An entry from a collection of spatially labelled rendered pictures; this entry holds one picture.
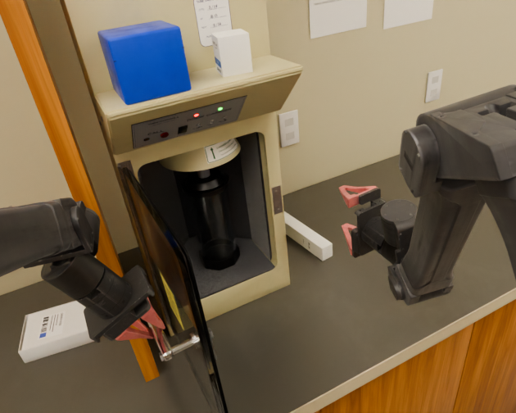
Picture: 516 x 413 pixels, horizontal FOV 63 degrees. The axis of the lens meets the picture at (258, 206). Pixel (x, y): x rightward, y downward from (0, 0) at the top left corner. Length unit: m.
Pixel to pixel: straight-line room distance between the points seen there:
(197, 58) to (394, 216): 0.42
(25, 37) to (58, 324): 0.70
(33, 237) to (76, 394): 0.62
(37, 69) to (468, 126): 0.51
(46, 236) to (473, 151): 0.38
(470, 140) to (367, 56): 1.22
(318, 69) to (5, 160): 0.93
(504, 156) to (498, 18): 1.67
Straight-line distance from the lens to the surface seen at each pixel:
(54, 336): 1.10
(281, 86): 0.74
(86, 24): 0.72
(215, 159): 0.85
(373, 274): 1.13
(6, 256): 0.39
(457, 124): 0.34
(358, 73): 1.51
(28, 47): 0.63
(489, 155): 0.30
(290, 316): 1.02
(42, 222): 0.46
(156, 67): 0.64
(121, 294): 0.60
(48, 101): 0.64
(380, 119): 1.64
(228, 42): 0.69
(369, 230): 0.80
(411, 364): 1.11
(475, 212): 0.48
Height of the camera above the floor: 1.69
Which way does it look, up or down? 32 degrees down
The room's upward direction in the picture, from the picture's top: 7 degrees counter-clockwise
